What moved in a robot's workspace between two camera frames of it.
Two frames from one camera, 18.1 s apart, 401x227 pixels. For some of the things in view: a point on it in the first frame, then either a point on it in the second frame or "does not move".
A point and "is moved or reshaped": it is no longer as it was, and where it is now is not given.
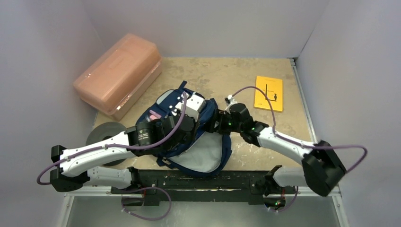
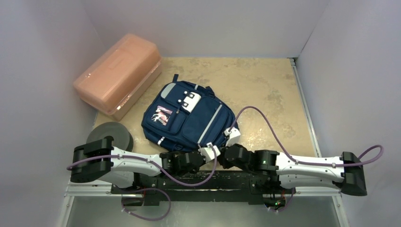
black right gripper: [216, 120] to [232, 153]
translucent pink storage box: [116, 82] does not move
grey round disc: [102, 131] does not move
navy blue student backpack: [211, 153] is moved or reshaped
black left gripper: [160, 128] to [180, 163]
